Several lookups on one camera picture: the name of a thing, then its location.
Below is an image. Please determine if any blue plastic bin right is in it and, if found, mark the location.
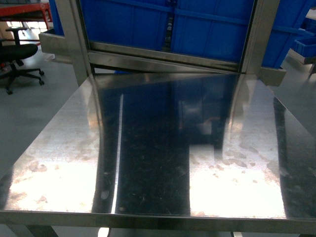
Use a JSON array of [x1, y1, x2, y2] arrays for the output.
[[262, 0, 315, 69]]

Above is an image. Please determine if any red metal table frame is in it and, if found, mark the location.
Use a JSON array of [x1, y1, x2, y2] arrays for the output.
[[0, 2, 53, 30]]

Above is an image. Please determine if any blue plastic bin left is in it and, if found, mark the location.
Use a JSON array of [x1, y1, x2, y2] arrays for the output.
[[49, 0, 172, 51]]

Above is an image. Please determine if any stainless steel shelf rack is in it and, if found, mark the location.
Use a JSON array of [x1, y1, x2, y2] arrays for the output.
[[39, 0, 286, 86]]

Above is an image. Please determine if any blue plastic bin middle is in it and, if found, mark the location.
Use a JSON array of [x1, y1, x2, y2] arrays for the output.
[[171, 0, 254, 63]]

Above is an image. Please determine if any blue plastic bin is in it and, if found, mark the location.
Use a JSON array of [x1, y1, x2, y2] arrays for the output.
[[262, 0, 315, 69], [49, 0, 172, 51], [171, 0, 254, 63]]

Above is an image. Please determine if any black office chair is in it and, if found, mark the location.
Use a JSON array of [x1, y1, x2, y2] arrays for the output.
[[0, 27, 44, 95]]

